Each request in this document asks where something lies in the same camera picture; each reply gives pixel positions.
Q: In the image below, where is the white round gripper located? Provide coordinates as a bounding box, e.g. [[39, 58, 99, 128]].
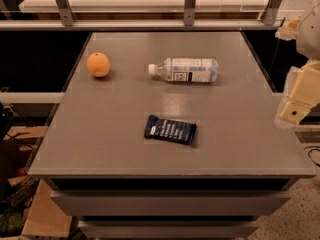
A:
[[274, 2, 320, 129]]

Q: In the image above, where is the clear plastic water bottle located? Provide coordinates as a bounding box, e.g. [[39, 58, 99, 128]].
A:
[[148, 57, 218, 83]]

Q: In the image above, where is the dark blue snack packet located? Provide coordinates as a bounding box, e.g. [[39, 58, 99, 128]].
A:
[[144, 115, 197, 145]]

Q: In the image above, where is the grey drawer cabinet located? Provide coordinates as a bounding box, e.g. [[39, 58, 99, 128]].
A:
[[50, 190, 290, 240]]

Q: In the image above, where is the orange fruit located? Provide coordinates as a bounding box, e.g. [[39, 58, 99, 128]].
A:
[[86, 53, 110, 78]]

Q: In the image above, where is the cardboard box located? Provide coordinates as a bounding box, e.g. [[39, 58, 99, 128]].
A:
[[22, 180, 72, 240]]

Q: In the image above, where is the black cable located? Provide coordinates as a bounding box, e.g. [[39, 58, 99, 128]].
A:
[[303, 145, 320, 168]]

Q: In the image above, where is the metal frame rail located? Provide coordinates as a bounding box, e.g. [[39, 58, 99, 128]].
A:
[[0, 0, 282, 31]]

